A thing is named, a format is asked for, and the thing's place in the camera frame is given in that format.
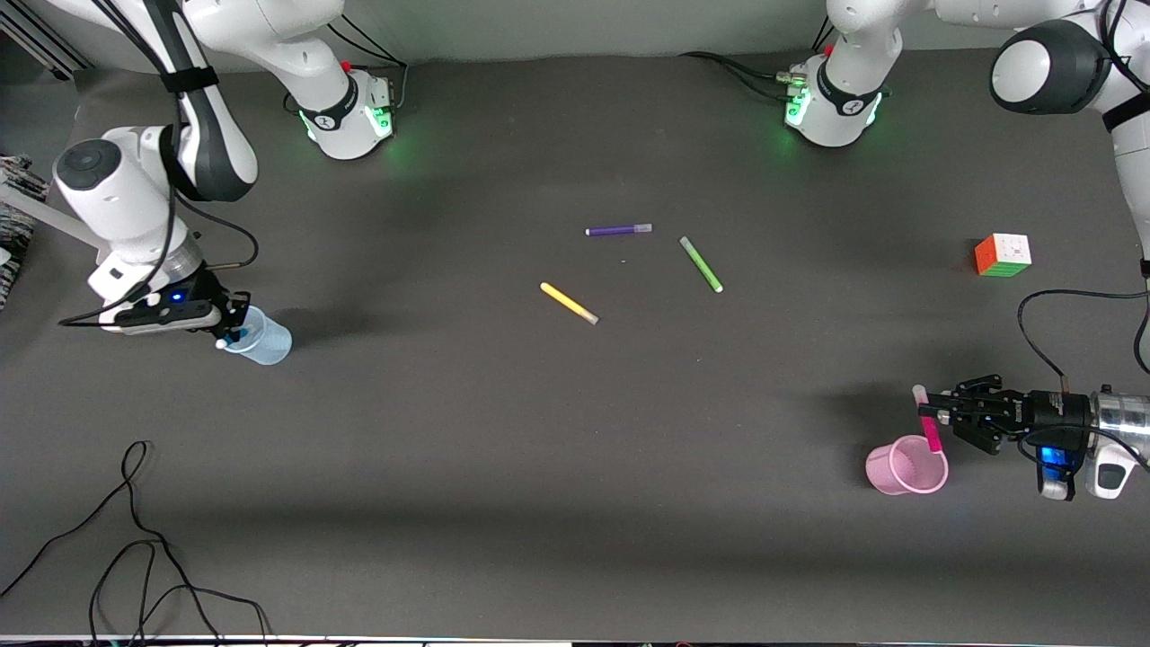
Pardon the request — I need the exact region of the pink marker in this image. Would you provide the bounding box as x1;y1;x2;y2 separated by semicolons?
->
912;385;943;454

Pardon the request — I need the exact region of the translucent blue plastic cup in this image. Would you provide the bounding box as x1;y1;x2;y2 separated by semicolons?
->
221;306;294;367

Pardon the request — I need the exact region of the pink plastic cup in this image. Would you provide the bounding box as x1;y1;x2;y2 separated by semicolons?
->
865;435;950;497

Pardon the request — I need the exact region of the rubik's cube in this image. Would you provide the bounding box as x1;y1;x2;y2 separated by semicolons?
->
975;233;1032;279

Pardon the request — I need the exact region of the striped woven cloth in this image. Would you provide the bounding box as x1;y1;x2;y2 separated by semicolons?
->
0;155;49;311

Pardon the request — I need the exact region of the green marker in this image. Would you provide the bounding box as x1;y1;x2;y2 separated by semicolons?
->
678;235;724;294

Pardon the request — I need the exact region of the yellow marker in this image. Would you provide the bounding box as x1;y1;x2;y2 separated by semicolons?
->
539;282;600;326

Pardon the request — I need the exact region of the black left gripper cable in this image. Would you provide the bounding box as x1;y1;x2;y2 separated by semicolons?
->
1017;288;1150;396

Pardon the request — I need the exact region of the black loose cable on table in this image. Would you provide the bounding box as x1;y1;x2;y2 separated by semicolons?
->
0;439;272;646

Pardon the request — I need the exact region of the black right base cable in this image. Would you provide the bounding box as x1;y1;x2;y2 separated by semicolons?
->
282;13;411;116

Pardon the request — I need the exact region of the black base cable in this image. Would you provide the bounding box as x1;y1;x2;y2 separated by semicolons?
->
282;13;411;116
676;14;836;103

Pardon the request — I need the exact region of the aluminium frame rail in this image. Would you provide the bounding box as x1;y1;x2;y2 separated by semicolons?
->
0;0;94;82

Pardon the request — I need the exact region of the black left base cable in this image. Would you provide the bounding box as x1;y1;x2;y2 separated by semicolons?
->
676;14;836;103

